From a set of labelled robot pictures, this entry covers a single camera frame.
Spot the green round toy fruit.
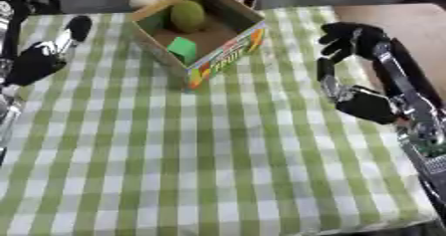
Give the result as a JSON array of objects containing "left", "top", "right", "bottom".
[{"left": 168, "top": 0, "right": 208, "bottom": 34}]

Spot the green block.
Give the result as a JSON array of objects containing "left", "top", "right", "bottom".
[{"left": 165, "top": 36, "right": 199, "bottom": 65}]

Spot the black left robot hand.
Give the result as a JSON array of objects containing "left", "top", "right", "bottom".
[{"left": 3, "top": 14, "right": 95, "bottom": 88}]

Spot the tan cardboard box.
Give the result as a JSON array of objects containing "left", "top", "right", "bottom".
[{"left": 128, "top": 0, "right": 269, "bottom": 91}]

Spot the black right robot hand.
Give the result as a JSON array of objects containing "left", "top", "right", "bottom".
[{"left": 315, "top": 21, "right": 446, "bottom": 126}]

